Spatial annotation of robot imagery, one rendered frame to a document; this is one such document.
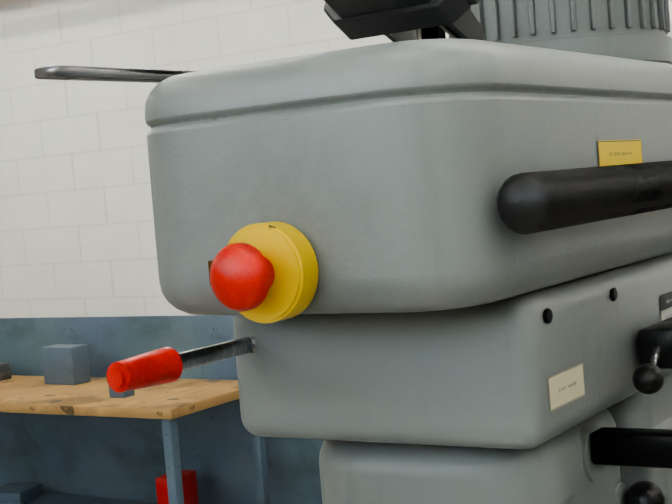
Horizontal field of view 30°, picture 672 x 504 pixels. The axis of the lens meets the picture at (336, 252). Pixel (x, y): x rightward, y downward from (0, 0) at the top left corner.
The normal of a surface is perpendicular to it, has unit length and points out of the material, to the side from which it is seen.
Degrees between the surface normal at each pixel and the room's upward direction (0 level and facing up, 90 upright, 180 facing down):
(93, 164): 90
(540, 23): 90
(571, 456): 82
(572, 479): 90
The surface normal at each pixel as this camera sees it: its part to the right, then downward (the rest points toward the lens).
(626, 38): 0.44, 0.01
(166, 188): -0.76, 0.10
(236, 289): -0.49, 0.15
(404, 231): -0.27, 0.07
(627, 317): 0.84, -0.04
